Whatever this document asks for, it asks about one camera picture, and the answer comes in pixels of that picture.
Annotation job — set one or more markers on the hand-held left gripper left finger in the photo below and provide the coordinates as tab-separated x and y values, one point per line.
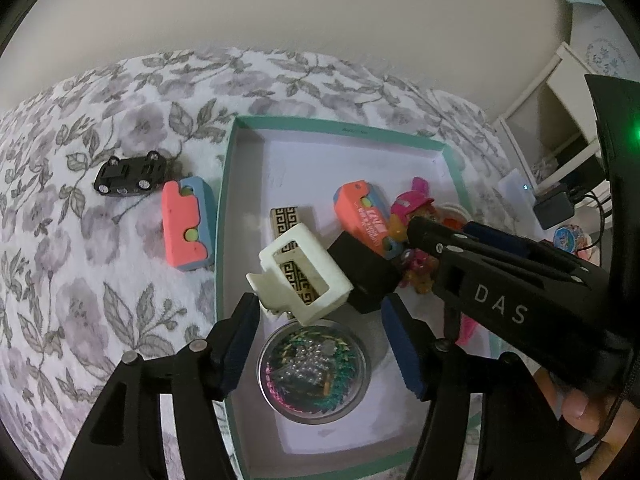
240	345

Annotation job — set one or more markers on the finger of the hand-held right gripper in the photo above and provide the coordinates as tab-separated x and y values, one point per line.
430	237
495	240

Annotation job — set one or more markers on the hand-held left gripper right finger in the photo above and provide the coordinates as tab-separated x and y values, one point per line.
402	345

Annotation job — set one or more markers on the black toy car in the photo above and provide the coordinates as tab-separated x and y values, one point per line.
127	172

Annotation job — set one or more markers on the doll with pink helmet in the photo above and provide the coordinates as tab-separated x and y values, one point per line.
410	205

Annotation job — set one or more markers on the small orange and blue toy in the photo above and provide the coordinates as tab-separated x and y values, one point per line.
180	225

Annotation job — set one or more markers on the round tin with beads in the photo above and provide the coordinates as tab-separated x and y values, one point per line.
310	375

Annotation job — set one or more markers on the pink smart watch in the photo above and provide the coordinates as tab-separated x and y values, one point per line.
467	330

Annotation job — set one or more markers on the black power adapter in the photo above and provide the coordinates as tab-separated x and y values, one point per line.
552	207

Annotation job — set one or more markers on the white flat device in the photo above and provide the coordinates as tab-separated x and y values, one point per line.
515	195

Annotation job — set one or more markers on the cream hair claw clip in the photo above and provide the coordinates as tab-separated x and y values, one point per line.
325	265

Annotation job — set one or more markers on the blue patterned round toy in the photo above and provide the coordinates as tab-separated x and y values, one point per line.
567	237

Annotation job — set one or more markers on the white floral print sheet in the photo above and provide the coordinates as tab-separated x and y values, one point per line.
605	57

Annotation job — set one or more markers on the person's right hand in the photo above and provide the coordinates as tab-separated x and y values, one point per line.
575	410

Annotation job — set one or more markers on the gold and black patterned box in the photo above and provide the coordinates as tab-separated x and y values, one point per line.
287	220

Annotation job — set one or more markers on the white shelf unit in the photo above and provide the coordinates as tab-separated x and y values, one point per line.
560	75

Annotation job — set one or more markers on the teal cardboard box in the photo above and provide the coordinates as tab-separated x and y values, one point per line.
350	160

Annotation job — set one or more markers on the large blue and orange toy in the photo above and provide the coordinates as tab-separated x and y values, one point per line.
360	210

